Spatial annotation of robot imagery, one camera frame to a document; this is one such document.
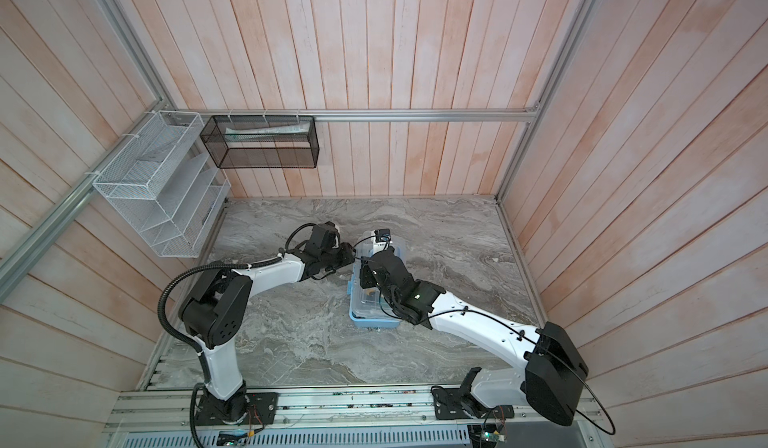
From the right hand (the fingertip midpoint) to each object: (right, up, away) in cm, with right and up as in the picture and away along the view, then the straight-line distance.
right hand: (364, 258), depth 79 cm
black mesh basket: (-38, +39, +27) cm, 61 cm away
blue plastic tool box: (0, -14, +7) cm, 16 cm away
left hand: (-3, -2, +16) cm, 17 cm away
